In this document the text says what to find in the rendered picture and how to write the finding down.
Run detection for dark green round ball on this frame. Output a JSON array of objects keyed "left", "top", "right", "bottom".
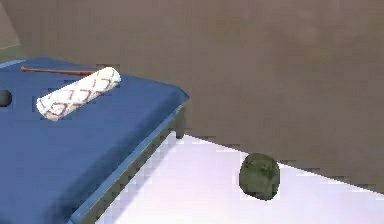
[{"left": 238, "top": 152, "right": 281, "bottom": 202}]

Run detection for blue bed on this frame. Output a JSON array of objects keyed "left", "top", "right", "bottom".
[{"left": 0, "top": 57, "right": 190, "bottom": 224}]

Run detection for white patterned bolster pillow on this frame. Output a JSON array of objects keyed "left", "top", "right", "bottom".
[{"left": 35, "top": 66, "right": 122, "bottom": 122}]

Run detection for brown wooden baseball bat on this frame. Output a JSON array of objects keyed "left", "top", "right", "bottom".
[{"left": 20, "top": 65, "right": 98, "bottom": 77}]

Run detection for black ball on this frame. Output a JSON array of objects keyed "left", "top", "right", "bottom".
[{"left": 0, "top": 89, "right": 13, "bottom": 108}]

